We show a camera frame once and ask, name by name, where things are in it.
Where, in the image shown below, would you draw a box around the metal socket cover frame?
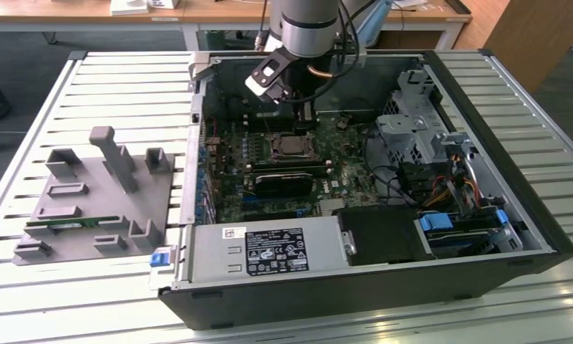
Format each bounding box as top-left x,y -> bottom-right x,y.
266,132 -> 321,161

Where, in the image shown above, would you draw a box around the silver topped CPU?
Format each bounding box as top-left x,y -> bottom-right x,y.
278,137 -> 311,156

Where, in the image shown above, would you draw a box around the CPU socket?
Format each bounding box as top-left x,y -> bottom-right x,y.
266,132 -> 321,161

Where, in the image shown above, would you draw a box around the black graphics card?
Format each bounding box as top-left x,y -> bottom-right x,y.
250,171 -> 317,199

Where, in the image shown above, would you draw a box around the green motherboard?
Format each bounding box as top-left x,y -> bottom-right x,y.
198,110 -> 382,225

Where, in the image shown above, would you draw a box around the silver perforated drive cage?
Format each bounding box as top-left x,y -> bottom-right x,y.
375,70 -> 482,171

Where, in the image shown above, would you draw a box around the silver chipset heatsink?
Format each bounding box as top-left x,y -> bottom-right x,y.
319,199 -> 349,216

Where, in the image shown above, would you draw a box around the white papers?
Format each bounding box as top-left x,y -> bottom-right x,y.
393,0 -> 445,11

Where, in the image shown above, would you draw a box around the black plastic shroud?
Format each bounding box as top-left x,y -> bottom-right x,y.
335,206 -> 438,267

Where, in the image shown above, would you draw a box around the blue disk carrier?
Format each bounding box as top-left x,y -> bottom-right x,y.
417,211 -> 494,259

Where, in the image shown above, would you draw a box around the silver power supply with label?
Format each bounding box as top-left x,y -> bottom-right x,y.
180,216 -> 349,285

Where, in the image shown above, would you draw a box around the grey parts rack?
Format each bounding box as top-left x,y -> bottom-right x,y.
12,125 -> 179,267

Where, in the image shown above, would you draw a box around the blue case latch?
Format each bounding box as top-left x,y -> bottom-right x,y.
151,247 -> 174,268

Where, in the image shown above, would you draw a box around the wooden desk with white legs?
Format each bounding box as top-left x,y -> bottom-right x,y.
0,0 -> 474,51

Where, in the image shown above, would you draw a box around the wooden cabinet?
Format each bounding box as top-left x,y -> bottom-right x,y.
482,0 -> 573,95

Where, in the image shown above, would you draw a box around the green RAM stick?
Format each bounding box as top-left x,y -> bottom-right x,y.
27,214 -> 122,230

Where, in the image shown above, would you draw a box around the black open PC case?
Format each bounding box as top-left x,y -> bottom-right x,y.
156,49 -> 573,331

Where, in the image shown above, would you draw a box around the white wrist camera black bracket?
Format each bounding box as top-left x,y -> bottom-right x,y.
244,48 -> 294,106

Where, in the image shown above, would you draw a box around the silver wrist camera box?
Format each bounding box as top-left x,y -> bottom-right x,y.
337,42 -> 369,67

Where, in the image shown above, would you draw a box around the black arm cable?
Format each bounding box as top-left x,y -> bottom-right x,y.
294,0 -> 363,107

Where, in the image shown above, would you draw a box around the red black twisted wire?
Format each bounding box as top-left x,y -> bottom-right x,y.
206,117 -> 222,148

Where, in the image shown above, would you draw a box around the black internal cable bundle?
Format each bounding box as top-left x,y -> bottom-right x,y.
370,163 -> 430,211

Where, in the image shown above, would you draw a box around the yellow red power cable bundle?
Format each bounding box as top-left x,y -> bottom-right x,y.
423,152 -> 487,218

